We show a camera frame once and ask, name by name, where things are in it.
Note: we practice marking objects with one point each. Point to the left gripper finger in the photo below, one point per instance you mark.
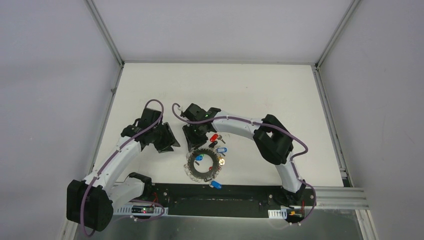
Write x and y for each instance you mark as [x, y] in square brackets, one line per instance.
[170, 137]
[165, 150]

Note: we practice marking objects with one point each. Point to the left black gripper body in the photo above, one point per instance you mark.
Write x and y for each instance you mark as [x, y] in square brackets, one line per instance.
[160, 136]

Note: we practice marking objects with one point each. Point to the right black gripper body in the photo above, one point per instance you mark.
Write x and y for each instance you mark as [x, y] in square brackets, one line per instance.
[197, 133]

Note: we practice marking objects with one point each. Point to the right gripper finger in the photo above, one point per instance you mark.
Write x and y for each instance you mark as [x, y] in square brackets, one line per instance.
[202, 140]
[191, 137]

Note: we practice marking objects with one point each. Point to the key with red tag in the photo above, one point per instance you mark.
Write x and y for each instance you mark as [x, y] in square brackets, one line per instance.
[216, 137]

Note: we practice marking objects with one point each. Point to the metal disc keyring holder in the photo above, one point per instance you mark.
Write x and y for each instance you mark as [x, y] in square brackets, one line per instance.
[206, 170]

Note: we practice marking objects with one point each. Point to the key with blue tag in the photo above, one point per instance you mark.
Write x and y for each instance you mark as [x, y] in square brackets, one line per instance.
[214, 184]

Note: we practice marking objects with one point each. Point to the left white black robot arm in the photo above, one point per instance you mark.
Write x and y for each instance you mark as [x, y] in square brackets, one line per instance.
[92, 201]

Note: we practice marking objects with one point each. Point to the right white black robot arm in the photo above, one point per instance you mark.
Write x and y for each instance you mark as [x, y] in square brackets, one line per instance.
[274, 142]

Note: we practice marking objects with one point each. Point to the black tag on disc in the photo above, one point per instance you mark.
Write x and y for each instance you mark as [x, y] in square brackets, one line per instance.
[213, 144]

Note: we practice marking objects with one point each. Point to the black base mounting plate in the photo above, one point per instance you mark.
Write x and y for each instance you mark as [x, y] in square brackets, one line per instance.
[232, 201]

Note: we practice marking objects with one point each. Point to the right white cable duct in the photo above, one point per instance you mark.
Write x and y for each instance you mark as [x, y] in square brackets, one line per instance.
[277, 214]

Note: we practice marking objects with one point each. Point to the aluminium frame rail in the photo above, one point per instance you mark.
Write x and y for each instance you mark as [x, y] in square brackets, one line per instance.
[341, 198]

